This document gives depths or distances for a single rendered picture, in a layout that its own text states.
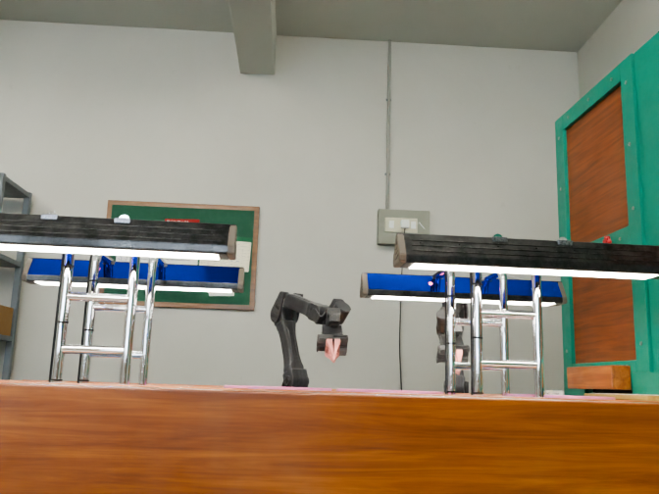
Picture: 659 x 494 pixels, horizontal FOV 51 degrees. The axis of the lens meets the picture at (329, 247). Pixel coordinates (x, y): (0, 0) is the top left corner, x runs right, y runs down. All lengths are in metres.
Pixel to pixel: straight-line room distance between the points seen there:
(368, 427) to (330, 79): 3.60
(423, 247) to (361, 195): 2.83
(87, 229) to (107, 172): 2.96
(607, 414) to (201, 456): 0.67
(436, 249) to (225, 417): 0.62
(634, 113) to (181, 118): 2.96
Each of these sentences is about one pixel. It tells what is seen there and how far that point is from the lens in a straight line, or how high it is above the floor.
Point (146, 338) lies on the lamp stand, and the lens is 1.88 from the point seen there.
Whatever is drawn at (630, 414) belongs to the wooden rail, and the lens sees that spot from 1.29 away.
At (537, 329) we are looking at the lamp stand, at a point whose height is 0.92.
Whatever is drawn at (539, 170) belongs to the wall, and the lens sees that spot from 4.62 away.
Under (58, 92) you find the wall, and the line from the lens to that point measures 4.74.
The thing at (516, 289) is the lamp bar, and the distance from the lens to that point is 2.15.
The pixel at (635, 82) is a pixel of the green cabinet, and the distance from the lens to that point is 2.31.
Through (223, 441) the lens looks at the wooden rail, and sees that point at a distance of 1.14.
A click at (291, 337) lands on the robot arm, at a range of 2.57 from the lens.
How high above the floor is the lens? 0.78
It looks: 11 degrees up
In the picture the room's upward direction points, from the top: 2 degrees clockwise
